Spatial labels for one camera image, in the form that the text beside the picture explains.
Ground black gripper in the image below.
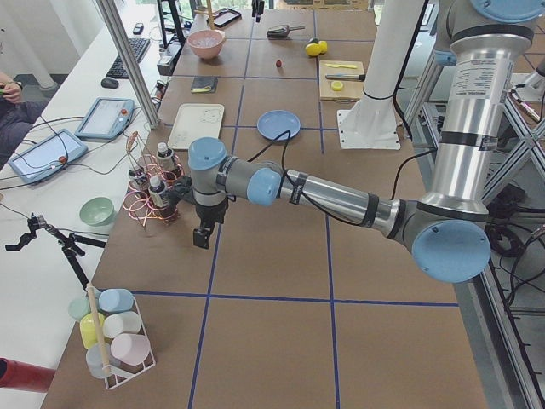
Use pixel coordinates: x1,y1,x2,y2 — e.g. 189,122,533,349
169,176,228,249
252,0,263,22

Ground blue plate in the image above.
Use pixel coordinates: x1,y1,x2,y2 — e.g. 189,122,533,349
257,110,301,141

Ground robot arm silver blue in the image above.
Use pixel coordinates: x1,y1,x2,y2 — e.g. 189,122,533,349
169,1,544,283

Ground metal scoop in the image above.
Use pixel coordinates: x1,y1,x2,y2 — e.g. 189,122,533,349
267,25,306,39

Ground wooden stand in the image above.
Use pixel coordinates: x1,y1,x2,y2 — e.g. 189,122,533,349
193,0,221,30

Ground tea bottle front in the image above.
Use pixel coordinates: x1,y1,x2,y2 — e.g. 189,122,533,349
149,176,176,219

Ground tea bottle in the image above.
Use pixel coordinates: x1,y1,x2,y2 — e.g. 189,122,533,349
157,142,181,180
128,167,149,199
149,176,176,219

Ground pink bowl with ice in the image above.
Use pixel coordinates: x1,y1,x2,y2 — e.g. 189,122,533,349
186,30,226,60

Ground yellow lemon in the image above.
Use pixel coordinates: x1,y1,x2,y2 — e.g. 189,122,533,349
305,43,322,57
318,40,328,54

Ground tea bottle middle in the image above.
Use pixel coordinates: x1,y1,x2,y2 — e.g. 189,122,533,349
128,167,149,199

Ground grey folded cloth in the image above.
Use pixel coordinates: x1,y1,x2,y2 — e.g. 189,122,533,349
191,76,218,94

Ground yellow plastic knife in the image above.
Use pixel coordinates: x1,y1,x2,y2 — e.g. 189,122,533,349
324,63,358,69

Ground tea bottle back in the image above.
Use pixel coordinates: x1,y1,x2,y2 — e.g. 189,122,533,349
157,142,181,180

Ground wooden cutting board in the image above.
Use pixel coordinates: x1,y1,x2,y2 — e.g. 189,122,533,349
318,60,365,101

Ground half lemon slice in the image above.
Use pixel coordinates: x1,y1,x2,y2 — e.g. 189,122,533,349
330,80,344,92

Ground green bowl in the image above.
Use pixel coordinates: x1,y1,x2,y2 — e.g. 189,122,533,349
79,197,115,227

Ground blue cup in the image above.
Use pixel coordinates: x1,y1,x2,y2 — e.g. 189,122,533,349
99,289,134,313

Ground cream bear tray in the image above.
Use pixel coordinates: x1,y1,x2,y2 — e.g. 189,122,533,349
167,103,225,150

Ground white cup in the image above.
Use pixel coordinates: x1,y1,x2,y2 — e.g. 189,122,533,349
103,311,142,339

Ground pink cup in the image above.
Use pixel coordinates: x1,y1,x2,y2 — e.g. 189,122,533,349
111,333,151,366

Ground black tripod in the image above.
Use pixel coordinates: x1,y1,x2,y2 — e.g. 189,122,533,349
4,215,107,293

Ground pale green cup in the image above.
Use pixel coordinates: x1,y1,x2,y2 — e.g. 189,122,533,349
68,297,91,322

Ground yellow cup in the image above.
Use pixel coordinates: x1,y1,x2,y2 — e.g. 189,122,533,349
79,313,98,349

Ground teach pendant tablet far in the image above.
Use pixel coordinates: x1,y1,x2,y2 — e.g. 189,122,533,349
75,97,135,141

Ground teach pendant tablet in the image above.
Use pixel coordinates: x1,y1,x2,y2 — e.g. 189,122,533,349
75,97,135,141
8,129,88,184

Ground black keyboard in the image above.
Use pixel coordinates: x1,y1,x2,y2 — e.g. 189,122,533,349
105,37,152,80

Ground light grey cup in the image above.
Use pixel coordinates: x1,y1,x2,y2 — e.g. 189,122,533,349
85,343,107,379

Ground black mouse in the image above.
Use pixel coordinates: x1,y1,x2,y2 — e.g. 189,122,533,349
100,77,119,89

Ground teach pendant tablet near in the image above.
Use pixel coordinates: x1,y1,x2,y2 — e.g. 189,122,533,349
8,129,88,184

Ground red cylinder object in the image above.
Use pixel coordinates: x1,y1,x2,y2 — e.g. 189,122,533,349
1,358,55,393

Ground copper wire bottle rack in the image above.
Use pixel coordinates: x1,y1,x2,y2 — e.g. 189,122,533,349
122,131,185,227

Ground steel knife handle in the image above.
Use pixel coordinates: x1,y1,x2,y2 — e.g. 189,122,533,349
324,74,366,82

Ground aluminium frame post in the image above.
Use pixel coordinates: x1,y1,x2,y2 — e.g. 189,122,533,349
97,0,159,130

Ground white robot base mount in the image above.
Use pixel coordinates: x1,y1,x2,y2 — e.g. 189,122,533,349
337,0,427,150

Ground white wire cup rack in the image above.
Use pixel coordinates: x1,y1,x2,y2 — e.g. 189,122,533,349
79,284,156,389

